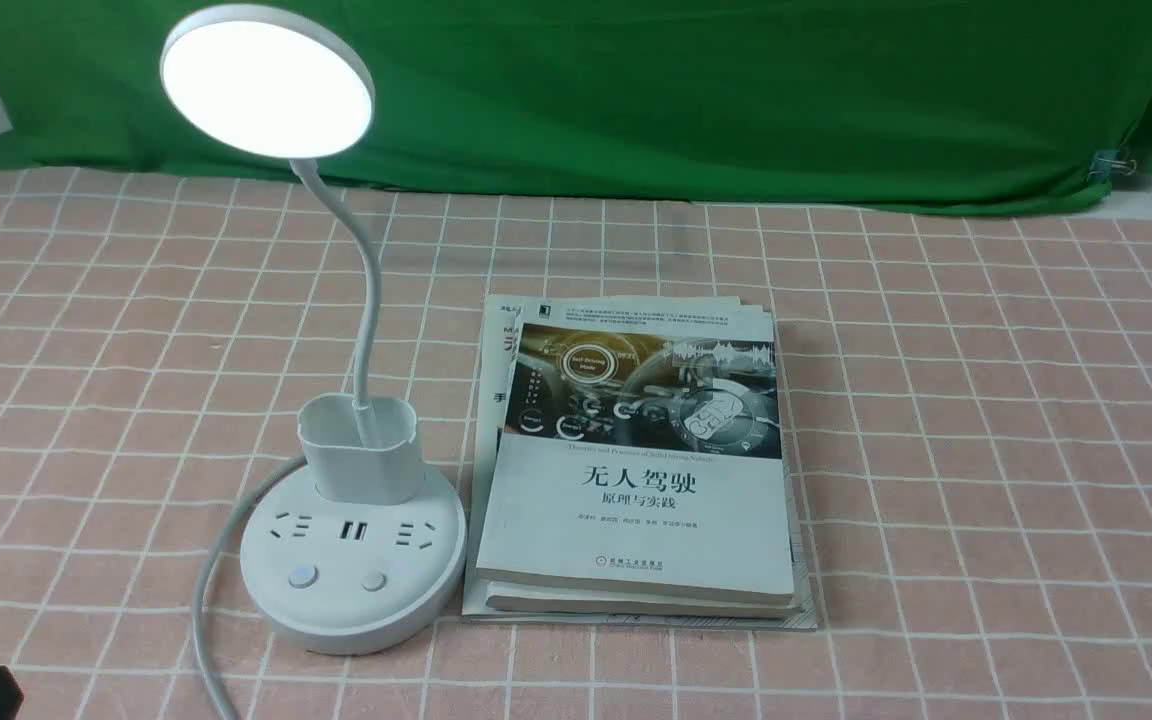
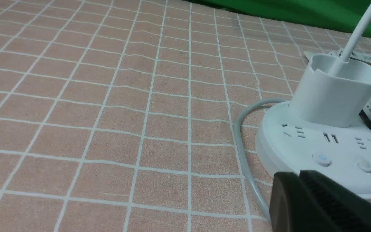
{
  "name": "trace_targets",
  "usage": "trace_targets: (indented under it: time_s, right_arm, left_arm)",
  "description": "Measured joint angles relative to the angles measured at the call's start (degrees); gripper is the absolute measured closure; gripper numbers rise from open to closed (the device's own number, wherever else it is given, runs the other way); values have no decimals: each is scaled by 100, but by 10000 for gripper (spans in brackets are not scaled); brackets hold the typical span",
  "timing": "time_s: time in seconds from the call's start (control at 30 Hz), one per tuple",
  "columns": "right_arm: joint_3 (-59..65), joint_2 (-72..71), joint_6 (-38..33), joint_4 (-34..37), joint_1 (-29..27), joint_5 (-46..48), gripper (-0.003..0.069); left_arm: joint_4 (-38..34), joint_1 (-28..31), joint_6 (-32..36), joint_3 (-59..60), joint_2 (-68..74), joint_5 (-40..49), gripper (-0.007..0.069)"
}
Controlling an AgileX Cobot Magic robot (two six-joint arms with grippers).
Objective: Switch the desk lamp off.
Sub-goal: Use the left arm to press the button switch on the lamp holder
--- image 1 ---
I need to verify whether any white lamp power cable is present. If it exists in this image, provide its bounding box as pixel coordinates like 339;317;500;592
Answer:
190;455;308;720

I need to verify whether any white desk lamp with sockets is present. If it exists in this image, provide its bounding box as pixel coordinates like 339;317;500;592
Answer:
160;3;467;665

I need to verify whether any green backdrop cloth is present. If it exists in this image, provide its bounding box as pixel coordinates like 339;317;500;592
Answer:
0;0;1152;217

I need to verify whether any top white self-driving book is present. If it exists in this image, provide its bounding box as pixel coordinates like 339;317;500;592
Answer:
475;305;797;605

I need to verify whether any blue binder clip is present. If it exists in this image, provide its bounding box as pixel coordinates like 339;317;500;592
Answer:
1087;149;1137;184

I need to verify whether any pink checkered tablecloth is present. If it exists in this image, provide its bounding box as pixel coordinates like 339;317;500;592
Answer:
0;169;1152;719

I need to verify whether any bottom thin magazine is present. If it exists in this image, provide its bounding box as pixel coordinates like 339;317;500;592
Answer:
462;293;819;632

